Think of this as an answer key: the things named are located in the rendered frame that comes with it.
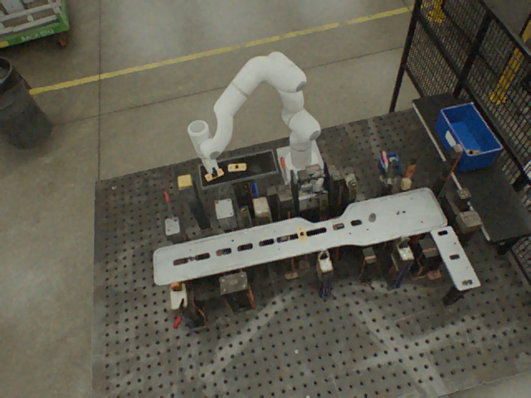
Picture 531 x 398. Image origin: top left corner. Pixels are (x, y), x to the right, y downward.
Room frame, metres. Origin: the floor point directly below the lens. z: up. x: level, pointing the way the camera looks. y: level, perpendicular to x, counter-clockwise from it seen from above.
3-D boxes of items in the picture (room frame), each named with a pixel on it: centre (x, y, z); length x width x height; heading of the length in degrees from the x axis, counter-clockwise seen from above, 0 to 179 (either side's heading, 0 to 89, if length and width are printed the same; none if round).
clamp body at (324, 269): (0.66, -0.20, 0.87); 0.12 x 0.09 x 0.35; 3
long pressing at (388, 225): (0.82, -0.11, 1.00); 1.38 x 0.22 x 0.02; 93
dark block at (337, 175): (1.06, -0.34, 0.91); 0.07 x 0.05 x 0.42; 3
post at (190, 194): (1.14, 0.38, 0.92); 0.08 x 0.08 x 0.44; 3
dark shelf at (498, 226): (1.09, -1.01, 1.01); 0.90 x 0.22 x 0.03; 3
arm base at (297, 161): (1.40, -0.22, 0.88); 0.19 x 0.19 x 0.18
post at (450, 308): (0.49, -0.77, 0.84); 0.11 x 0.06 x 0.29; 3
